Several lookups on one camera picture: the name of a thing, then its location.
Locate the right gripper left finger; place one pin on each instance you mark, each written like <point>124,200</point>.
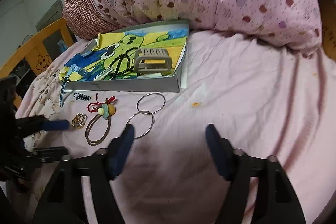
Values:
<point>63,201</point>

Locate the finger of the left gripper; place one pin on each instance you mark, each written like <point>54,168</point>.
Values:
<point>31,125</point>

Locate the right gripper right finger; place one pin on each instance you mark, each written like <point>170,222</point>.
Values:
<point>276,200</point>

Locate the light blue wrist watch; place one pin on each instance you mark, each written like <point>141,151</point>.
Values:
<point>66,73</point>

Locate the beige hair claw clip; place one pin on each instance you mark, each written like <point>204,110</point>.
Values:
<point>152,60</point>

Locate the pink floral bed sheet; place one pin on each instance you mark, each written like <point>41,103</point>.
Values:
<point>264,100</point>

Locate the grey shallow tray box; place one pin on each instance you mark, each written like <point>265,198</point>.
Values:
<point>156,82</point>

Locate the grey door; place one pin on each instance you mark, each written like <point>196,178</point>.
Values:
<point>54,13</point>

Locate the wooden bed rail right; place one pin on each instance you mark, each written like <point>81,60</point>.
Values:
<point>328,16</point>

